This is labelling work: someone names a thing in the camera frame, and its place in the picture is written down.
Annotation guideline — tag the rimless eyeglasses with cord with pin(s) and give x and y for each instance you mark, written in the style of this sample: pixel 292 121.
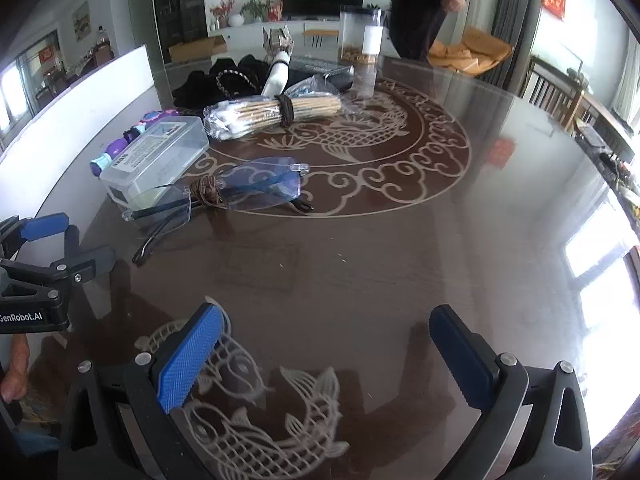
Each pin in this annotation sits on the rimless eyeglasses with cord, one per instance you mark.
pixel 258 184

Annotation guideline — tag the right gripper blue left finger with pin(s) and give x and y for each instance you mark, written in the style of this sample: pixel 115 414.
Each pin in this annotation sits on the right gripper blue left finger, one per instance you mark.
pixel 95 439

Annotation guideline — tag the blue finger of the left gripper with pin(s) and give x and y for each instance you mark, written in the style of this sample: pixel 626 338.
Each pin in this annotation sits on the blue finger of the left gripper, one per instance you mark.
pixel 78 266
pixel 16 231

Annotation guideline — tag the wooden bench table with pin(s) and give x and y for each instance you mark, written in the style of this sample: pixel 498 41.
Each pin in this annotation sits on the wooden bench table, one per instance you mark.
pixel 316 38

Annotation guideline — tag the purple butterfly toy wand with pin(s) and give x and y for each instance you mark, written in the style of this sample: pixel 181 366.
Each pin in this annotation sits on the purple butterfly toy wand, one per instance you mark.
pixel 119 145

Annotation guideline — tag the person's left hand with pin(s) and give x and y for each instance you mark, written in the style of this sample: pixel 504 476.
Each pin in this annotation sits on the person's left hand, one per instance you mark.
pixel 14 385

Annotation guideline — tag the framed wall picture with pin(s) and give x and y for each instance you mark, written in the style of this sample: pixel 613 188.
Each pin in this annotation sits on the framed wall picture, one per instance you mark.
pixel 81 22

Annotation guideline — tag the green potted plant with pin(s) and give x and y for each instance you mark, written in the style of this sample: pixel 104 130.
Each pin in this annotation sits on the green potted plant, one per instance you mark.
pixel 256 11

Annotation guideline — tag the clear tall canister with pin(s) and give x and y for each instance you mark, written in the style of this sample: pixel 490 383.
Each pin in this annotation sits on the clear tall canister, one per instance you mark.
pixel 359 44

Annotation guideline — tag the orange lounge chair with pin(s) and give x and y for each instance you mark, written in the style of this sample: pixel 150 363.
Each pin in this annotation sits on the orange lounge chair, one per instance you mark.
pixel 476 53

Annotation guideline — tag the red flower vase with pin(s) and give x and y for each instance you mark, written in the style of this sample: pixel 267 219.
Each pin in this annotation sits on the red flower vase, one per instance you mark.
pixel 221 13

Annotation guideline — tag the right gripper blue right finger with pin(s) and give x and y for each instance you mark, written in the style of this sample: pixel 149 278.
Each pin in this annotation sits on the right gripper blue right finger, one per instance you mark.
pixel 555 443

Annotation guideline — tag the black glass cabinet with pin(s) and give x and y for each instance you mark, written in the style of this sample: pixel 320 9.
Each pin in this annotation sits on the black glass cabinet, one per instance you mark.
pixel 179 22

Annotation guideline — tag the black odor bar box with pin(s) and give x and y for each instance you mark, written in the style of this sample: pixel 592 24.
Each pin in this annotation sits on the black odor bar box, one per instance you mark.
pixel 341 76

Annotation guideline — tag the silver origami ornament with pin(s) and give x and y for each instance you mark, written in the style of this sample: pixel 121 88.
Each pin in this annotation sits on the silver origami ornament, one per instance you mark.
pixel 277 40

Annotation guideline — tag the white storage bin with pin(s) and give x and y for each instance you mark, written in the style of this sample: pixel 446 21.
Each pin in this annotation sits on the white storage bin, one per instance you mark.
pixel 98 108

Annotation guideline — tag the clear plastic storage box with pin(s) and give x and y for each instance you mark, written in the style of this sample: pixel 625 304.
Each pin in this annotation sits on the clear plastic storage box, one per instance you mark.
pixel 160 156

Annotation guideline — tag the cardboard box on floor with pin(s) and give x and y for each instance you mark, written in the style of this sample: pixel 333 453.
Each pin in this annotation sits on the cardboard box on floor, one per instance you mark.
pixel 198 49

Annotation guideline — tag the wooden dining chair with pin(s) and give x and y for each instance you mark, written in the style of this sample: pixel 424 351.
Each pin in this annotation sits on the wooden dining chair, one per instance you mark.
pixel 554 92

